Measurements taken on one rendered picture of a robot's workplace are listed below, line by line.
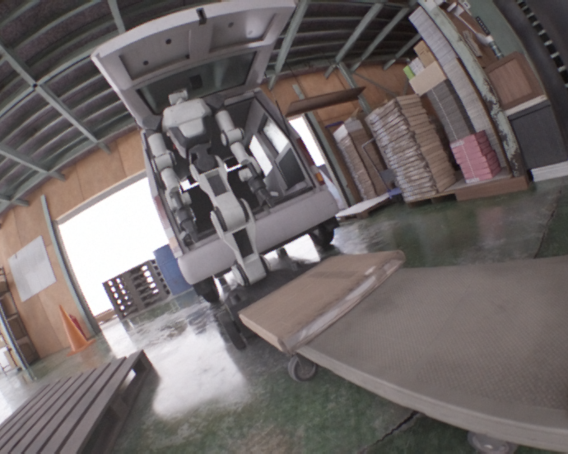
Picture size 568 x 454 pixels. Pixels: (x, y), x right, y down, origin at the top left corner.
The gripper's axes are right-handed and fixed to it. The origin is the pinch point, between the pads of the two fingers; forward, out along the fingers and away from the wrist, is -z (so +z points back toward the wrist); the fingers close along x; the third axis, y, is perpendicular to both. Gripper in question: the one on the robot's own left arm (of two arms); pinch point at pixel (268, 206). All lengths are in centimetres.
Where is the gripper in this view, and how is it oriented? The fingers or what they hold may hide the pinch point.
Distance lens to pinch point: 139.5
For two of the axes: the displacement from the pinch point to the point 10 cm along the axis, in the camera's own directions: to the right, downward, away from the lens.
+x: 2.5, -2.8, -9.3
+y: 8.4, -4.1, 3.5
